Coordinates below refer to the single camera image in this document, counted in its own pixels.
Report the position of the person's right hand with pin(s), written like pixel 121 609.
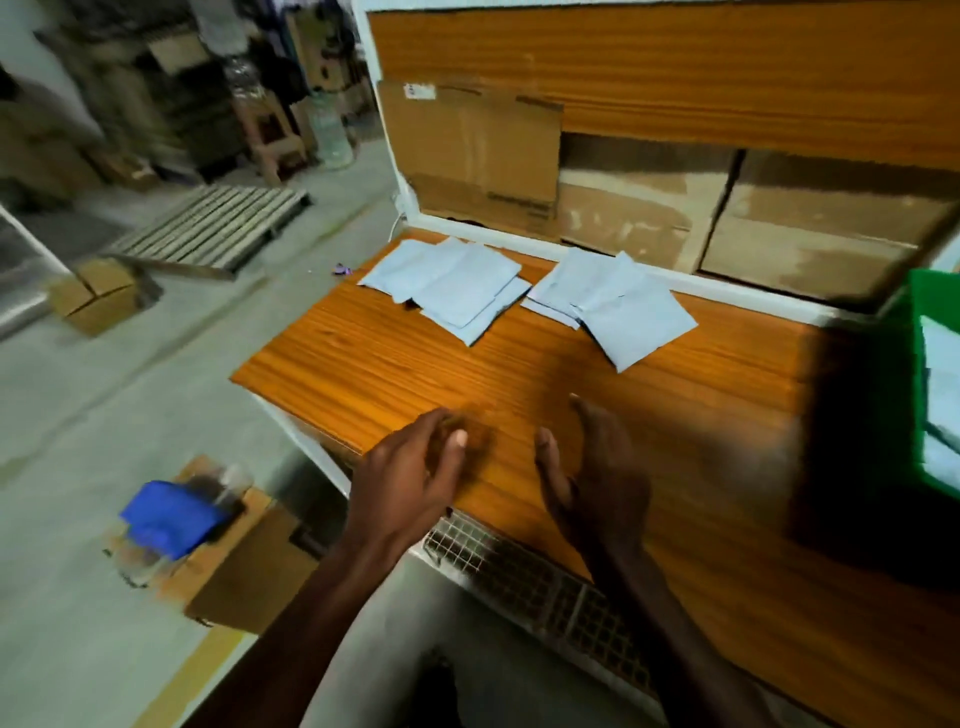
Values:
pixel 607 495

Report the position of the person's left hand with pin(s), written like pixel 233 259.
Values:
pixel 394 487

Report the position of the person's right thumb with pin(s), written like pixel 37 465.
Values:
pixel 551 469

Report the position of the person's left thumb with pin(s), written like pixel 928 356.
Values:
pixel 452 459

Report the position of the person's right forearm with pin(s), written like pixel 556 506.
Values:
pixel 667 637

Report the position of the person's left forearm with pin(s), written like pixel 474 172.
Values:
pixel 300 637

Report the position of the white paper pouch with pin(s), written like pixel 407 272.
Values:
pixel 394 270
pixel 581 281
pixel 637 326
pixel 491 319
pixel 469 283
pixel 547 313

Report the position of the clear plastic bag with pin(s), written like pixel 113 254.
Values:
pixel 225 480

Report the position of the blue cloth bundle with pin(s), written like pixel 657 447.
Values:
pixel 171 519

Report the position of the flattened cardboard sheet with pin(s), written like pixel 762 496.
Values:
pixel 469 150

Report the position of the wooden pallet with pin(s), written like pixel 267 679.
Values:
pixel 210 229

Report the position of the large clear water bottle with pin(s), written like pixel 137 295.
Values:
pixel 330 131

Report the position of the large brown cardboard box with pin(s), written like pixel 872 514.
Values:
pixel 817 232

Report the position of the wooden stool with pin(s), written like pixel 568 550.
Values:
pixel 274 139

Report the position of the green plastic crate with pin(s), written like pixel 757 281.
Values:
pixel 916 375

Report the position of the small closed cardboard box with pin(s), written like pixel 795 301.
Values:
pixel 97 296

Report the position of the white papers in crate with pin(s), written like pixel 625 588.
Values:
pixel 941 397

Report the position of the wooden back panel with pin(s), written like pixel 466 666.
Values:
pixel 675 75

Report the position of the small clear plastic bottle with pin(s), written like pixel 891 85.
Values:
pixel 244 79

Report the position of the stack of cardboard boxes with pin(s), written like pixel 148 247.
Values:
pixel 142 90

